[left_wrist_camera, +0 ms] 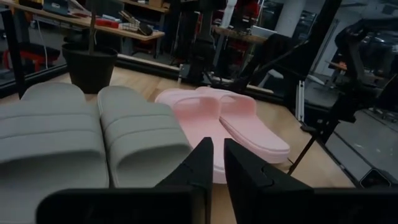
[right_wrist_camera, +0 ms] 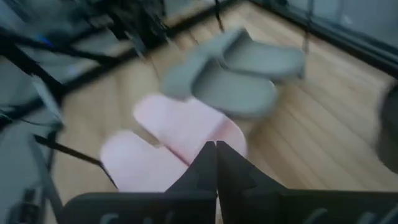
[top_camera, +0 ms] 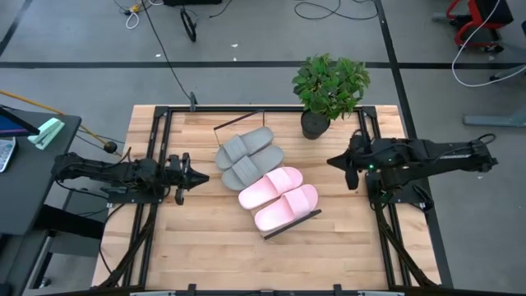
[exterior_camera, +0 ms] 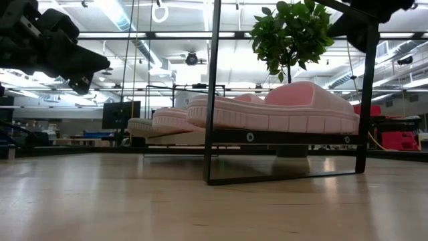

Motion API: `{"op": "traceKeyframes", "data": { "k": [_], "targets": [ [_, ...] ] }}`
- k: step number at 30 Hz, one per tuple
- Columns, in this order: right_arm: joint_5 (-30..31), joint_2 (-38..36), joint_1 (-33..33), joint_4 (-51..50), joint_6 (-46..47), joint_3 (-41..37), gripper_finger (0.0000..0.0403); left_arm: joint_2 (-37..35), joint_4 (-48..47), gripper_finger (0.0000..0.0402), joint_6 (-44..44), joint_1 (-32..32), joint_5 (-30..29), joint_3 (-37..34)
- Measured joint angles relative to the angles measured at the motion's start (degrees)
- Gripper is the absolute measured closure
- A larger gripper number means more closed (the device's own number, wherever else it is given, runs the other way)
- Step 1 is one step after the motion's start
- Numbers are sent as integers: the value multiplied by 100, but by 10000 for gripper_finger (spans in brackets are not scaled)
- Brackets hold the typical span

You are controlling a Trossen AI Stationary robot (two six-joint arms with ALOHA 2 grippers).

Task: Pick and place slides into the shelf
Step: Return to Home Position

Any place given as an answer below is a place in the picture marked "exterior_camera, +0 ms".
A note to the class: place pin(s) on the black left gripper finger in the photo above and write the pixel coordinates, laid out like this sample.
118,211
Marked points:
90,57
93,68

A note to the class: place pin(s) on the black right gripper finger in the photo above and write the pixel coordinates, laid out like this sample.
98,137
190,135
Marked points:
342,33
342,26

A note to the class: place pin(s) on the grey slide sandal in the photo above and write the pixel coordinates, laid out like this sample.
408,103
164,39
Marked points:
140,129

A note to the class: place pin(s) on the pink slide sandal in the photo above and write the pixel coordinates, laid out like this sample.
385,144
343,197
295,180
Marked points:
284,122
174,120

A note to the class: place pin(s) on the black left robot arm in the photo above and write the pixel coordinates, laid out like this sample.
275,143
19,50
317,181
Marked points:
13,47

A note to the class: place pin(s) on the green potted plant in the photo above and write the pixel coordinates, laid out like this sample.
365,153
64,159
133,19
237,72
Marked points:
291,33

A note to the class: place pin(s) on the black monitor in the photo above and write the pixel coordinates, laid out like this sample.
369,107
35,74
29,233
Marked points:
120,115

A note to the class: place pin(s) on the blue bin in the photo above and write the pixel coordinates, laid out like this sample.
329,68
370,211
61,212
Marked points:
93,135

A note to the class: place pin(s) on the red storage box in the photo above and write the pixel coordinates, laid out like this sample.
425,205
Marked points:
399,140
372,110

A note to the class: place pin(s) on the white box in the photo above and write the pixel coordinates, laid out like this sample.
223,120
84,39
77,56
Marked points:
184,97

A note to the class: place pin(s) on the black ceiling spotlight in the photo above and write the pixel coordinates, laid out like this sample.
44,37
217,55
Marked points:
191,59

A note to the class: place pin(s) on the black workbench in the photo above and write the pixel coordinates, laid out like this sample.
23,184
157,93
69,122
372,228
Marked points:
398,125

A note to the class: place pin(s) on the black ceiling camera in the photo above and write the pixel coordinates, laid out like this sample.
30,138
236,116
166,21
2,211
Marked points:
405,60

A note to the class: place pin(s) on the black metal table frame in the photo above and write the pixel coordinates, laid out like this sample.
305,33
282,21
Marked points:
167,150

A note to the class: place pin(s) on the wooden shelf with black frame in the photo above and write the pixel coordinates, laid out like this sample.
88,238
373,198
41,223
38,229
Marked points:
284,138

